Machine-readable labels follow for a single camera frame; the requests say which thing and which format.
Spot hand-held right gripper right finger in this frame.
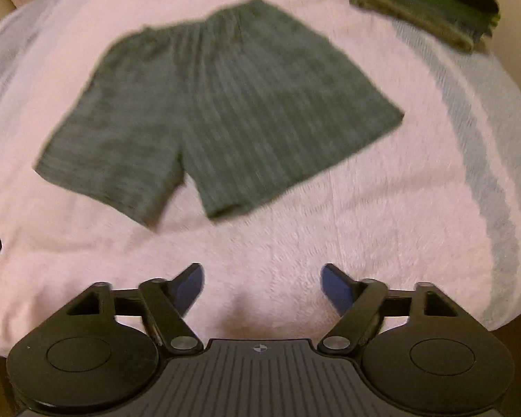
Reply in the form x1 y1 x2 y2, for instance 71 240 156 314
318 263 458 355

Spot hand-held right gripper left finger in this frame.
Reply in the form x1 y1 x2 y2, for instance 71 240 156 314
67 263 206 355

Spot grey plaid shorts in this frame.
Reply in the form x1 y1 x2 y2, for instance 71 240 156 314
34 0 405 231

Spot pink textured bedspread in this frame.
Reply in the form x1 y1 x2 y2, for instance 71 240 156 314
0 0 521 357

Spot olive plaid folded cloth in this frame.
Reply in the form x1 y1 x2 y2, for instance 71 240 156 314
349 0 490 55

